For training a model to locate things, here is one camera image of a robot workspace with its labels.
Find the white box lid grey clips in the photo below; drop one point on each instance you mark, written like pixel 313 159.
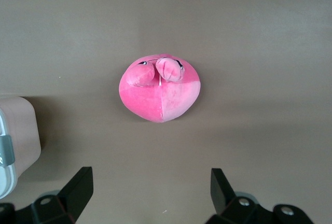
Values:
pixel 6 177

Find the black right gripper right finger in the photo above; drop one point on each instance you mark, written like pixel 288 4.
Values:
pixel 233 208

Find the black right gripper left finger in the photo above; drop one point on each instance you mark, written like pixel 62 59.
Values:
pixel 52 208

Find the pink plush toy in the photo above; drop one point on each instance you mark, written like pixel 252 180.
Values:
pixel 160 97

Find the pink plastic box base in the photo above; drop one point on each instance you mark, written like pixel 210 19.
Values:
pixel 24 130

